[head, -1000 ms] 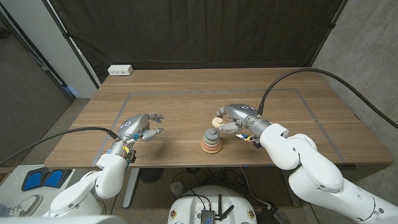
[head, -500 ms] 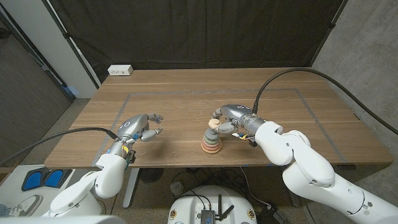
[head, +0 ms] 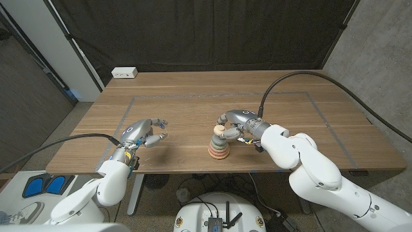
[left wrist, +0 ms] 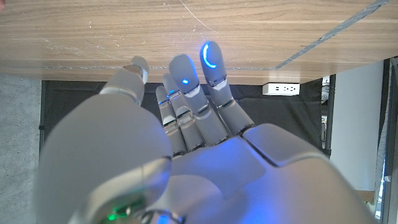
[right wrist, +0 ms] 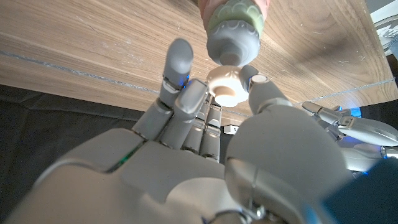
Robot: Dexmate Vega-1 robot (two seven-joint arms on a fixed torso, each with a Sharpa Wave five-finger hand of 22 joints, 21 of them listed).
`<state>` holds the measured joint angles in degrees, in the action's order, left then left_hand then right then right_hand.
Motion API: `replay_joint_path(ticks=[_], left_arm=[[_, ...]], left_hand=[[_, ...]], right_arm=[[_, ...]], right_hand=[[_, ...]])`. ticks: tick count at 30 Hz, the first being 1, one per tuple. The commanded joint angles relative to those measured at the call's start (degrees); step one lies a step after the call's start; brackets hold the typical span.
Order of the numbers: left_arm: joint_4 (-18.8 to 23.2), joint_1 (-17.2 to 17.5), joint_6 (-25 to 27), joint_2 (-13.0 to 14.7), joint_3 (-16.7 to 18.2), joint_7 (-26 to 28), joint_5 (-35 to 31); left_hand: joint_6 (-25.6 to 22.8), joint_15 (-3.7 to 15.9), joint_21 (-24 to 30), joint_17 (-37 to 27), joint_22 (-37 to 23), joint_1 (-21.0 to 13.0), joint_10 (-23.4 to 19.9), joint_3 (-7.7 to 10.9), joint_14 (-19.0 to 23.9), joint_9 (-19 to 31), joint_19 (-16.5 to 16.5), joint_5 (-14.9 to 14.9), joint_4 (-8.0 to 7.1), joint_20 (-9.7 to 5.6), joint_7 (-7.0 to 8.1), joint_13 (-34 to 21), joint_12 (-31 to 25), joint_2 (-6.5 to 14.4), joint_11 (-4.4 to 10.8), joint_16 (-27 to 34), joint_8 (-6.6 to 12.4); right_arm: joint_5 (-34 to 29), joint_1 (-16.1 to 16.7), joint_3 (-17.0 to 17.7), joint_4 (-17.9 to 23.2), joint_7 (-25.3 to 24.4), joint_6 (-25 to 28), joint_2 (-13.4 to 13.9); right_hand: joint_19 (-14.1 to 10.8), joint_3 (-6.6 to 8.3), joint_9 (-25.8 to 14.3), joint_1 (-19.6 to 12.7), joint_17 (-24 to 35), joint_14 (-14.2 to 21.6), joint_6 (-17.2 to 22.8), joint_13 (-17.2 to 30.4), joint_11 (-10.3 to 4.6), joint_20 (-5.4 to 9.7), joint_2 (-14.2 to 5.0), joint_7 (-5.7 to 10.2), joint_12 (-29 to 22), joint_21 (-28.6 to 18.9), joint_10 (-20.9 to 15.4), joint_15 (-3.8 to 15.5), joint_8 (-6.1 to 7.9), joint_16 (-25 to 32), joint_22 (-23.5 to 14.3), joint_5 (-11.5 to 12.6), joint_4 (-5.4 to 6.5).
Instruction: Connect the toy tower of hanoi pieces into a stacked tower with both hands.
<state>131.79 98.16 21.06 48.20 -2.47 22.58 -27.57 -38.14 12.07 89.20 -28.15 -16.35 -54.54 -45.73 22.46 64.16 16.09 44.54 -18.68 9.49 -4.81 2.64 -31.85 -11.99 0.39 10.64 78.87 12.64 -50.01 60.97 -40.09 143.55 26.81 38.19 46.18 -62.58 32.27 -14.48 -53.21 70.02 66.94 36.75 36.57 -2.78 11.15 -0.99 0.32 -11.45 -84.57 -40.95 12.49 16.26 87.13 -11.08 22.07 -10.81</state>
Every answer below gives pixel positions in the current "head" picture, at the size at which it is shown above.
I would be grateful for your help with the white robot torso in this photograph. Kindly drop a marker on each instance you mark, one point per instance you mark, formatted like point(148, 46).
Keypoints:
point(64, 228)

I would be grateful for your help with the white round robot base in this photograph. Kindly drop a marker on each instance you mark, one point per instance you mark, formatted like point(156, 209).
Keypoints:
point(193, 212)

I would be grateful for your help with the black box on floor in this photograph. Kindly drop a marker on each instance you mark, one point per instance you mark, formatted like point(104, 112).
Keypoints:
point(280, 224)

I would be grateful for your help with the grey radio module with antennas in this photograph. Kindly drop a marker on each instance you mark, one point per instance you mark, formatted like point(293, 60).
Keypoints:
point(215, 223)

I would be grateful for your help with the blue foot pedal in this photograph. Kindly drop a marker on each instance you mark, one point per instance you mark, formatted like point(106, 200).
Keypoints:
point(33, 186)

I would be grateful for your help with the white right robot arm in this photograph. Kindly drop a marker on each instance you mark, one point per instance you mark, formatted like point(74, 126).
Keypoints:
point(322, 174)

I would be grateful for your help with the small beige toy disc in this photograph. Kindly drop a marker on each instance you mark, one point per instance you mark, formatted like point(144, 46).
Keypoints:
point(219, 129)

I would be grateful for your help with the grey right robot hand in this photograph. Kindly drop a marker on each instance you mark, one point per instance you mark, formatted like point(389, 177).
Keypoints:
point(239, 120)

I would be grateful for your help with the red toy disc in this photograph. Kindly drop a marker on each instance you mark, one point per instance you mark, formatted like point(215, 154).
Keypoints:
point(219, 155)

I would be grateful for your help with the white power strip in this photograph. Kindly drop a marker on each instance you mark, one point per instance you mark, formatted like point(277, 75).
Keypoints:
point(124, 72)

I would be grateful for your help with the black round floor fan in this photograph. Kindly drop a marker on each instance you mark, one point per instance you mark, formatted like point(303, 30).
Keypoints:
point(156, 181)

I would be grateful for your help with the white floor platform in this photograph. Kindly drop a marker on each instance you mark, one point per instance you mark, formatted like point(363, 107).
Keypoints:
point(13, 196)

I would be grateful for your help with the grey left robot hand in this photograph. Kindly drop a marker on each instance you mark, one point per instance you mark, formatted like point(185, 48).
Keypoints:
point(136, 132)

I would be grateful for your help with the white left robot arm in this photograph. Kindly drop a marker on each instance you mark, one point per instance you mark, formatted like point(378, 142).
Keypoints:
point(93, 196)

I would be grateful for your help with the pink toy disc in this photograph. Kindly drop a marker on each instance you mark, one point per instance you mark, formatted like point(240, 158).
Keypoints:
point(219, 152)

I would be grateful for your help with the grey toy disc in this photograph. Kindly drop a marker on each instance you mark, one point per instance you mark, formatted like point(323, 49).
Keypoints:
point(217, 140)

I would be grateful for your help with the grey round floor object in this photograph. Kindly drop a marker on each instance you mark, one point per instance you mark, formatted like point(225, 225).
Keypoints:
point(183, 195)

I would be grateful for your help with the large orange toy disc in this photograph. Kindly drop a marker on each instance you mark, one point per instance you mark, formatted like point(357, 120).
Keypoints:
point(219, 158)

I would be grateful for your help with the black backdrop stand pole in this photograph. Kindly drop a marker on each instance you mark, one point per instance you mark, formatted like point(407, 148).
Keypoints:
point(343, 26)
point(68, 36)

